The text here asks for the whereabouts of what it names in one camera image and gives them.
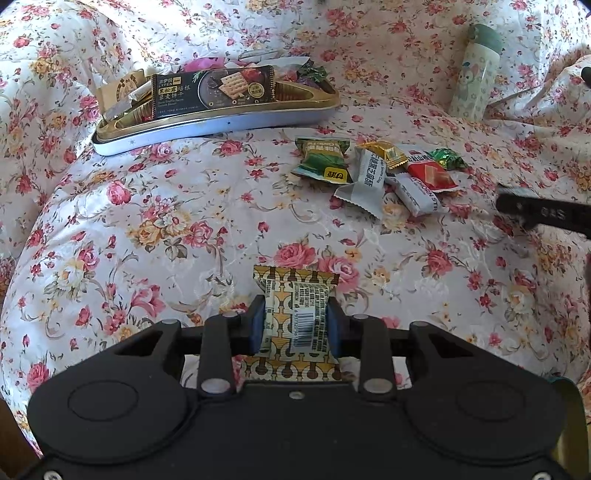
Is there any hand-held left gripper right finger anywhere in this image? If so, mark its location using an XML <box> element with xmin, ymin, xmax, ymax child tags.
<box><xmin>326</xmin><ymin>299</ymin><xmax>481</xmax><ymax>401</ymax></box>

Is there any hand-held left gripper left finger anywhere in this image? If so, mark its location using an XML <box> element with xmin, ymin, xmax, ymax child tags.
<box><xmin>111</xmin><ymin>294</ymin><xmax>266</xmax><ymax>400</ymax></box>

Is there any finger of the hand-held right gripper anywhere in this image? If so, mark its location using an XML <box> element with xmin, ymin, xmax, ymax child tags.
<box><xmin>496</xmin><ymin>185</ymin><xmax>536</xmax><ymax>230</ymax></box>

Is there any gold patterned snack packet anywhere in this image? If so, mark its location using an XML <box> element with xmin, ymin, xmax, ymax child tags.
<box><xmin>241</xmin><ymin>265</ymin><xmax>343</xmax><ymax>381</ymax></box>

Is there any green foil candy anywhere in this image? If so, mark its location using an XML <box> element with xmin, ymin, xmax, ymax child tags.
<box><xmin>427</xmin><ymin>148</ymin><xmax>467</xmax><ymax>171</ymax></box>
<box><xmin>298</xmin><ymin>59</ymin><xmax>329</xmax><ymax>85</ymax></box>

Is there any red snack packet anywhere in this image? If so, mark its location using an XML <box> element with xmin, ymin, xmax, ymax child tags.
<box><xmin>405</xmin><ymin>150</ymin><xmax>460</xmax><ymax>192</ymax></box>

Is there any white snack packet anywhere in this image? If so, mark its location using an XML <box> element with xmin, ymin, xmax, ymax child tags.
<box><xmin>385</xmin><ymin>173</ymin><xmax>438</xmax><ymax>217</ymax></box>

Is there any gold foil candy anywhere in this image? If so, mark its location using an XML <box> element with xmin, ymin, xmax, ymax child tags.
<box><xmin>358</xmin><ymin>141</ymin><xmax>409</xmax><ymax>172</ymax></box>

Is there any grey snack packet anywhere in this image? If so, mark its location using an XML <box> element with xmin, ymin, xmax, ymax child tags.
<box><xmin>333</xmin><ymin>148</ymin><xmax>393</xmax><ymax>220</ymax></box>

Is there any green snack packet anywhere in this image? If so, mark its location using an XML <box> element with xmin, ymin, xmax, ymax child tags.
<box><xmin>290</xmin><ymin>136</ymin><xmax>354</xmax><ymax>184</ymax></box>

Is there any blue oval tin box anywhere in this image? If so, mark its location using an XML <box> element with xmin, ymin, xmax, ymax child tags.
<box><xmin>91</xmin><ymin>58</ymin><xmax>341</xmax><ymax>157</ymax></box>

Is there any pale green patterned bottle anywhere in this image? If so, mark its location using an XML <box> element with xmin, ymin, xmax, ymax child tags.
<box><xmin>449</xmin><ymin>23</ymin><xmax>504</xmax><ymax>121</ymax></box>

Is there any floral blanket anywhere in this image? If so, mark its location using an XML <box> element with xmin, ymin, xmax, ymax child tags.
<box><xmin>0</xmin><ymin>0</ymin><xmax>591</xmax><ymax>446</ymax></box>

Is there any tin lid with yellow inside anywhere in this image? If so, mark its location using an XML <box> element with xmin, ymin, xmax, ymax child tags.
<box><xmin>549</xmin><ymin>376</ymin><xmax>585</xmax><ymax>467</ymax></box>

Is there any black cracker packet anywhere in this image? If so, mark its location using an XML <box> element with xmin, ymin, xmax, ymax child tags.
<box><xmin>150</xmin><ymin>65</ymin><xmax>277</xmax><ymax>118</ymax></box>

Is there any pink wrapper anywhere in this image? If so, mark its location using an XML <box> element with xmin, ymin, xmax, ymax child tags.
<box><xmin>189</xmin><ymin>56</ymin><xmax>228</xmax><ymax>73</ymax></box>

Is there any white wrapper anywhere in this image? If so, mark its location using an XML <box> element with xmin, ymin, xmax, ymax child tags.
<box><xmin>233</xmin><ymin>50</ymin><xmax>309</xmax><ymax>70</ymax></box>

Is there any brown kraft snack packet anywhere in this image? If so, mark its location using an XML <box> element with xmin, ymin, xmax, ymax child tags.
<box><xmin>96</xmin><ymin>69</ymin><xmax>154</xmax><ymax>121</ymax></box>

